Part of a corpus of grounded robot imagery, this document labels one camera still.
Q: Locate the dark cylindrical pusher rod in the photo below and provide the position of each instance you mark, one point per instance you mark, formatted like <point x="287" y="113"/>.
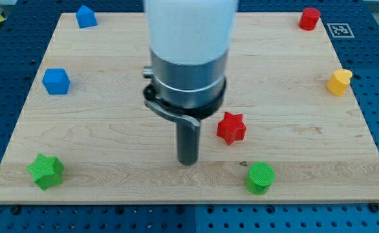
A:
<point x="187" y="144"/>

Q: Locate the silver tool flange with clamp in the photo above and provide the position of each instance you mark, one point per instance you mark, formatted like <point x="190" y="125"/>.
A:
<point x="185" y="94"/>

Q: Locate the red star block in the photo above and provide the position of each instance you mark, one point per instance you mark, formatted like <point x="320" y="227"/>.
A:
<point x="231" y="128"/>

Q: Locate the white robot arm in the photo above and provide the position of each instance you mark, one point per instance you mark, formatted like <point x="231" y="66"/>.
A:
<point x="189" y="43"/>

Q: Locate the green star block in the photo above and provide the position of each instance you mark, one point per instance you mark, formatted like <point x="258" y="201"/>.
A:
<point x="46" y="171"/>

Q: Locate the green cylinder block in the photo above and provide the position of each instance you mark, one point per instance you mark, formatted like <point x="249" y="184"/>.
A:
<point x="259" y="178"/>

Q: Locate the wooden board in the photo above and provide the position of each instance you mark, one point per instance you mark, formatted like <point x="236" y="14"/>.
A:
<point x="117" y="151"/>

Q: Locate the blue pentagon block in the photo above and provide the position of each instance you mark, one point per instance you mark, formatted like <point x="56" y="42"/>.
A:
<point x="85" y="17"/>

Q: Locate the blue cube block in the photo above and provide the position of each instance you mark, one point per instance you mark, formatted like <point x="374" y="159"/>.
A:
<point x="56" y="81"/>

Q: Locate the red cylinder block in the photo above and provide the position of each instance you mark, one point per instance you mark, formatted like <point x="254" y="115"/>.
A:
<point x="309" y="19"/>

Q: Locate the yellow heart block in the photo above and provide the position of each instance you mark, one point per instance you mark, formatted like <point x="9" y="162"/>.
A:
<point x="339" y="81"/>

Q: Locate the white fiducial marker tag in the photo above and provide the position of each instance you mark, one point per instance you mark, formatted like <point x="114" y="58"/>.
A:
<point x="340" y="30"/>

